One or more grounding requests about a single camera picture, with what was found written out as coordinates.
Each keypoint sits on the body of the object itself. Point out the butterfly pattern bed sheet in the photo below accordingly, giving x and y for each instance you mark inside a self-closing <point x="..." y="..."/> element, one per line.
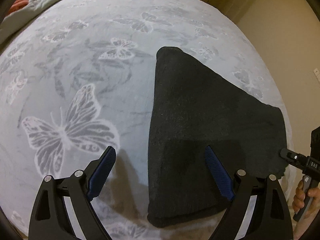
<point x="80" y="77"/>

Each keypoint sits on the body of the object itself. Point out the dark grey sweatpants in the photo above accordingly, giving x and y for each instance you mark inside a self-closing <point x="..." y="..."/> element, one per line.
<point x="194" y="107"/>

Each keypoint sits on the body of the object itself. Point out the coral pink blanket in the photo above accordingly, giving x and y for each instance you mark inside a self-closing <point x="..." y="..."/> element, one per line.
<point x="17" y="5"/>

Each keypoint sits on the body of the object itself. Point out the white wall switch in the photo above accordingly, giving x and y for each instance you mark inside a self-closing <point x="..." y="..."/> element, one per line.
<point x="316" y="72"/>

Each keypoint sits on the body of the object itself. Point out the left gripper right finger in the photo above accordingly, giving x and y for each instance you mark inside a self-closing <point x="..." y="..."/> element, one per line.
<point x="257" y="207"/>

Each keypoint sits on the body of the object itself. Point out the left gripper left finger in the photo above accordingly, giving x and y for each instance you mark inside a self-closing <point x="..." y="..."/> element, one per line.
<point x="49" y="217"/>

